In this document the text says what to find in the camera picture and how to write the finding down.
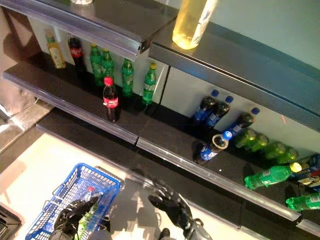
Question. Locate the blue drink package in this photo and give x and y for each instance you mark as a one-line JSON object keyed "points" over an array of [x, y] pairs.
{"points": [[310, 172]]}

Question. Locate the black shelf base board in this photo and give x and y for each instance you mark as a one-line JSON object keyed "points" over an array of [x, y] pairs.
{"points": [[212, 200], [87, 140]]}

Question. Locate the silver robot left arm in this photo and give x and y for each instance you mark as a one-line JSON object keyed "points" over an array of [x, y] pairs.
{"points": [[62, 236]]}

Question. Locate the blue plastic shopping basket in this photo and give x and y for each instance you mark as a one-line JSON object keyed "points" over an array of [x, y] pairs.
{"points": [[82, 172]]}

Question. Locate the black low display shelf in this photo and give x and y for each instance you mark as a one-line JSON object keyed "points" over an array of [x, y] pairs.
{"points": [[8, 222]]}

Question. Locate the dark marble floor ledge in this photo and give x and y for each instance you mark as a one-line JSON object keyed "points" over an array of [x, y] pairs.
{"points": [[25, 125]]}

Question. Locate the bright green drink bottle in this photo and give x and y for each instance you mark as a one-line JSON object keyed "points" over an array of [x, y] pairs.
{"points": [[260, 143], [275, 151], [288, 156], [246, 138]]}

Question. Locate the cola bottle red label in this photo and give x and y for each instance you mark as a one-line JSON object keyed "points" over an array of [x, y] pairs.
{"points": [[76, 53], [111, 102]]}

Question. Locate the green soda bottle yellow cap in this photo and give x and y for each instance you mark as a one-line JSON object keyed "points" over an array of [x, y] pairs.
{"points": [[127, 77], [267, 176], [149, 85], [96, 65], [108, 65]]}

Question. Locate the small yellow tea bottle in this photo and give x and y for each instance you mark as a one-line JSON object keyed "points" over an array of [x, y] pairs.
{"points": [[57, 55]]}

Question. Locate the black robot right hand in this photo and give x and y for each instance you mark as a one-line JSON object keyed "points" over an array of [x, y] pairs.
{"points": [[175, 210]]}

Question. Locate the small water bottle red cap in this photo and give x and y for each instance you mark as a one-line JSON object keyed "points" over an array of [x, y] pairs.
{"points": [[90, 196]]}

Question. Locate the blue label cola bottle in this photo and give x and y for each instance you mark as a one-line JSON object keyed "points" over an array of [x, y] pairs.
{"points": [[217, 113], [241, 125], [202, 112], [207, 152]]}

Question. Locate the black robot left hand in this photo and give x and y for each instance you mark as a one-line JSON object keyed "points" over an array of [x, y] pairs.
{"points": [[67, 220]]}

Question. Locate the black metal shelf board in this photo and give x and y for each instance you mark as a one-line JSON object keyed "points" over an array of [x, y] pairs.
{"points": [[62, 87], [237, 75], [175, 130], [100, 15]]}

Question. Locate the large yellow tea bottle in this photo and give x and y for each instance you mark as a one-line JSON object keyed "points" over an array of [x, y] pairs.
{"points": [[190, 25]]}

